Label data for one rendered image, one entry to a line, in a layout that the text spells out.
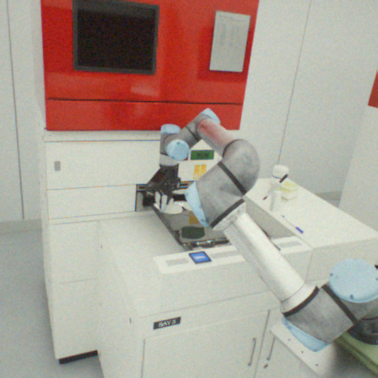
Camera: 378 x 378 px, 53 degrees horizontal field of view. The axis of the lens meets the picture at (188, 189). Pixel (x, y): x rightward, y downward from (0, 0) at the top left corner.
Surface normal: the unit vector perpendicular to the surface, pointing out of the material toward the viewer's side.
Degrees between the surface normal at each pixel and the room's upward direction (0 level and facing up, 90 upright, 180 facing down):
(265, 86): 90
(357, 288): 37
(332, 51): 90
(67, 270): 90
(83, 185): 90
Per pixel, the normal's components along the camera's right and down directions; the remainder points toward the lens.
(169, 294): 0.40, 0.39
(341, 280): -0.42, -0.65
